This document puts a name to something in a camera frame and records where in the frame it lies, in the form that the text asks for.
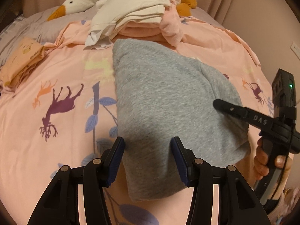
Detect person's right hand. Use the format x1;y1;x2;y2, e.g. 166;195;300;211
254;137;293;181

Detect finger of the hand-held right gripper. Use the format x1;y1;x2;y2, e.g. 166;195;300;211
213;98;277;134

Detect peach folded garment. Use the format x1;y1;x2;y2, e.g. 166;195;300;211
0;37;45;87

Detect lilac grey bed sheet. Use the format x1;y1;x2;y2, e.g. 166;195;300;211
0;5;99;66

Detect pink folded clothes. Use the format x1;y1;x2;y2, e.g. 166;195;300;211
112;6;183;47

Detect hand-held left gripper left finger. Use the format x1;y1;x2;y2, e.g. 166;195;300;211
27;136;125;225

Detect white goose plush toy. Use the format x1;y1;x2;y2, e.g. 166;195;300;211
47;0;197;21

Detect grey knit sweater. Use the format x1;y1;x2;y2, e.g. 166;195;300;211
112;39;252;202

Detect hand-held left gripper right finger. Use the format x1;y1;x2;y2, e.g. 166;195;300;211
170;136;269;225

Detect white folded clothes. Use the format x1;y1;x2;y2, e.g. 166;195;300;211
84;0;166;50

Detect pink deer print duvet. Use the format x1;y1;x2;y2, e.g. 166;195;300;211
0;7;279;225

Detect white wall socket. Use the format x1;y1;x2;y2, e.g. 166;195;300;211
290;41;300;60

